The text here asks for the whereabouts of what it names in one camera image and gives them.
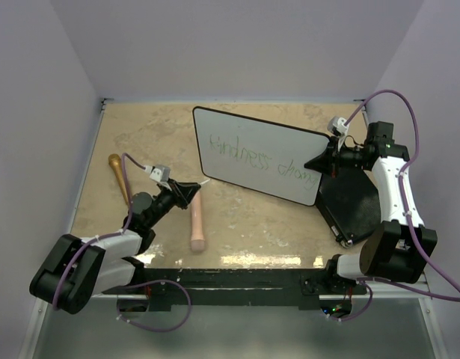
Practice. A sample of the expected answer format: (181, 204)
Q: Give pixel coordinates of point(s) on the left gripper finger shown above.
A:
(184, 200)
(184, 187)

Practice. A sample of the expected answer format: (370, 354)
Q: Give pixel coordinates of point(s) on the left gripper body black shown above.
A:
(164, 201)

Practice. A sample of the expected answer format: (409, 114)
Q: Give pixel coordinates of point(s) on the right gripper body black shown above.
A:
(348, 157)

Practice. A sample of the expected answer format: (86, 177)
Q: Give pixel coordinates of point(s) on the white whiteboard black frame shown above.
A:
(259, 155)

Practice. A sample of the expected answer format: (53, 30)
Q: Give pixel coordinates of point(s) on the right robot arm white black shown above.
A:
(399, 247)

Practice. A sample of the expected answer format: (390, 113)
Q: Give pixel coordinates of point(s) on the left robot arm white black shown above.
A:
(78, 268)

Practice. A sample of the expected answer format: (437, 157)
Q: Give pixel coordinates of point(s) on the black keyboard case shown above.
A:
(350, 205)

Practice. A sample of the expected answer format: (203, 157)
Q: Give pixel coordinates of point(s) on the pink toy microphone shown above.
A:
(197, 241)

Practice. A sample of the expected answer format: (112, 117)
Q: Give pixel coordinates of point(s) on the gold toy microphone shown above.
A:
(115, 163)

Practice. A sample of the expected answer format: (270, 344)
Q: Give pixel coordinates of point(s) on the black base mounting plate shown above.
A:
(301, 288)

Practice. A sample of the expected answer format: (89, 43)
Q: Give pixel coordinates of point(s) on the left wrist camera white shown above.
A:
(158, 173)

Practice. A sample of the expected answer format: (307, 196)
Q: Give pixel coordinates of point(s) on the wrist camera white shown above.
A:
(158, 173)
(337, 126)

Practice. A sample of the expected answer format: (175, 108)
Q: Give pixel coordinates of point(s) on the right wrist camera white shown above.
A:
(337, 126)

